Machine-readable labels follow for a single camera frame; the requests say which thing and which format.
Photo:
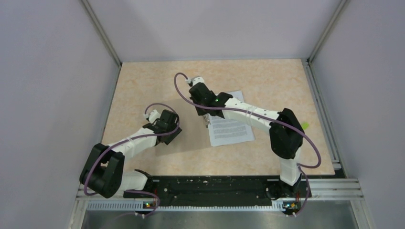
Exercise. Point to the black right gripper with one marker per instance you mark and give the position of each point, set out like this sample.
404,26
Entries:
200,112

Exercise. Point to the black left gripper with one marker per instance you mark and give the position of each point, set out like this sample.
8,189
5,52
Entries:
173,135

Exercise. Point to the printed white paper sheets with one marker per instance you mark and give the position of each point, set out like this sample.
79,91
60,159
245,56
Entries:
228,132

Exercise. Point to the metal folder clip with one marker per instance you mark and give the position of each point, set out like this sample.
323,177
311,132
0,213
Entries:
207,120

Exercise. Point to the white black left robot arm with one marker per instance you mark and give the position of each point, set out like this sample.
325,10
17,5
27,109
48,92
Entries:
103,170

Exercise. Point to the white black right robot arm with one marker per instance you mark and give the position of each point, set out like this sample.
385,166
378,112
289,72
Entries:
282,127

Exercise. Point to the light green block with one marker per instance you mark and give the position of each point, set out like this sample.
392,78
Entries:
304,125

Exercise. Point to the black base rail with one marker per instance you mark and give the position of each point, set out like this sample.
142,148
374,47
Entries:
221,191

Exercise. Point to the white slotted cable duct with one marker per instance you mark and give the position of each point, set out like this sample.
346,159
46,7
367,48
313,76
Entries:
138,205

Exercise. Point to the aluminium frame rail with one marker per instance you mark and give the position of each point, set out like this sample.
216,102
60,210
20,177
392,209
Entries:
335,189

